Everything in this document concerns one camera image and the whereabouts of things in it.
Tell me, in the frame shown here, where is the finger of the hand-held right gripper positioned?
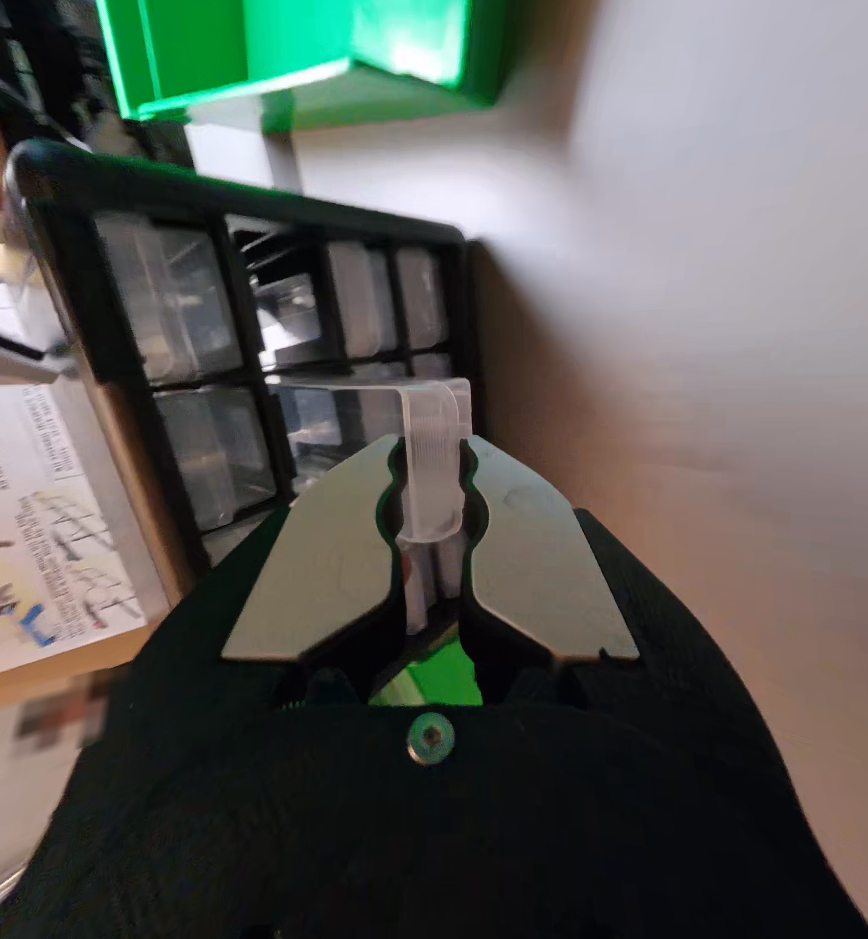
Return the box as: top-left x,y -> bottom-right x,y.
0,321 -> 80,387

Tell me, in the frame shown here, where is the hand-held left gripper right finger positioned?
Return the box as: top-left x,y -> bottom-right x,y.
457,436 -> 641,692

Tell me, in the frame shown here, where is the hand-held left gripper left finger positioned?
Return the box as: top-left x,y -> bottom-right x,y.
220,433 -> 414,692

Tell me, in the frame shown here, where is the black drawer cabinet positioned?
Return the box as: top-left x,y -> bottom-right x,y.
4,139 -> 479,581

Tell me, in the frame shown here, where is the green plastic bin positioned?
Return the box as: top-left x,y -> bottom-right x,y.
366,642 -> 484,707
95,0 -> 512,136

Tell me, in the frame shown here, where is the clear plastic drawer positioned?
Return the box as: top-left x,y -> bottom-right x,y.
265,376 -> 473,639

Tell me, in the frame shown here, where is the set of clear cabinet drawers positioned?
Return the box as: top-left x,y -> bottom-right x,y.
92,213 -> 453,544

